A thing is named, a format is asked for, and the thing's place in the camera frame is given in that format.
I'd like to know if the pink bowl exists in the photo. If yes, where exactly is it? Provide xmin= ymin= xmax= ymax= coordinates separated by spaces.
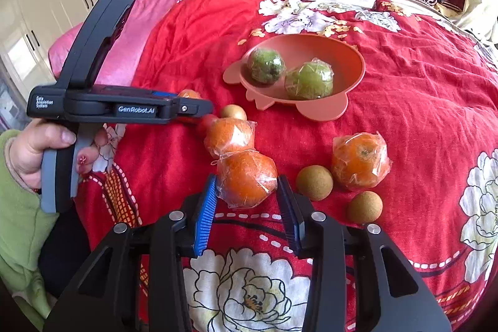
xmin=223 ymin=34 xmax=366 ymax=122

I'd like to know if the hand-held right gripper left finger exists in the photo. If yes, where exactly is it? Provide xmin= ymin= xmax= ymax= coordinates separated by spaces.
xmin=43 ymin=174 xmax=217 ymax=332

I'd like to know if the pale yellow cloth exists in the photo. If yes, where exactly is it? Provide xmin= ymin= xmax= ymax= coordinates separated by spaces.
xmin=455 ymin=0 xmax=498 ymax=45

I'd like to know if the red floral blanket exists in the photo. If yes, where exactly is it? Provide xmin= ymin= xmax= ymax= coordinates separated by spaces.
xmin=74 ymin=0 xmax=498 ymax=332

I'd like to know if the pink blanket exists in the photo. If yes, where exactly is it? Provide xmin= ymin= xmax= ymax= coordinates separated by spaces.
xmin=49 ymin=0 xmax=199 ymax=87

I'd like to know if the brown longan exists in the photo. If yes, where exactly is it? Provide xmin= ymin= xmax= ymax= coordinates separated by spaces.
xmin=347 ymin=191 xmax=383 ymax=224
xmin=296 ymin=165 xmax=334 ymax=201
xmin=220 ymin=104 xmax=247 ymax=121

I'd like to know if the person's left forearm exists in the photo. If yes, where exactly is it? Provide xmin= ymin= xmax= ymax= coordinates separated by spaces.
xmin=0 ymin=130 xmax=59 ymax=330

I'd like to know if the red tomato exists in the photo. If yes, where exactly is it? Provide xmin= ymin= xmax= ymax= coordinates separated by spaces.
xmin=195 ymin=113 xmax=218 ymax=140

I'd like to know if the dark cloth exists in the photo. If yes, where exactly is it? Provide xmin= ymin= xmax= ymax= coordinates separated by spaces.
xmin=37 ymin=200 xmax=98 ymax=302

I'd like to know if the person's left hand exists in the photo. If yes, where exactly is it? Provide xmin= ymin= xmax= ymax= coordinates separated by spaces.
xmin=13 ymin=120 xmax=110 ymax=187

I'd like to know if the wrapped green orange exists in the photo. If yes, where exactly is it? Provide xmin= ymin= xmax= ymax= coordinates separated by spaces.
xmin=284 ymin=60 xmax=335 ymax=100
xmin=247 ymin=47 xmax=286 ymax=84

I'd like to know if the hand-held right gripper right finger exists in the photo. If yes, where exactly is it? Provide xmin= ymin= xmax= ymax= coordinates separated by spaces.
xmin=277 ymin=176 xmax=454 ymax=332

